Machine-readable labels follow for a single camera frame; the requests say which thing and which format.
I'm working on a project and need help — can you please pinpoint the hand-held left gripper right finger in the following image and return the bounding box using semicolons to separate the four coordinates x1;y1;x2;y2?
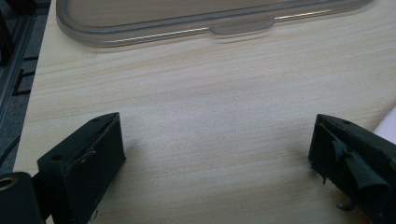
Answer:
307;113;396;224

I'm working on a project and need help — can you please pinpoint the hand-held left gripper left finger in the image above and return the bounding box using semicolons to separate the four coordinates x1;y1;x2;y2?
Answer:
32;111;127;224

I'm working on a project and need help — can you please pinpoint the pale pink cloth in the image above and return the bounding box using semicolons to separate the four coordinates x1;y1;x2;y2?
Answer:
373;106;396;146

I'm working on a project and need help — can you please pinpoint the transparent plastic lid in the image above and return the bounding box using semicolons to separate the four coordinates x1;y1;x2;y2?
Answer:
55;0;375;49

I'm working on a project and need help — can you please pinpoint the black floor cable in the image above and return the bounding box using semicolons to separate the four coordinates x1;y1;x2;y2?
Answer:
0;136;21;166

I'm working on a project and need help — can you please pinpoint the aluminium floor rail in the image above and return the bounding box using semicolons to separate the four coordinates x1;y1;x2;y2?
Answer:
0;13;36;125

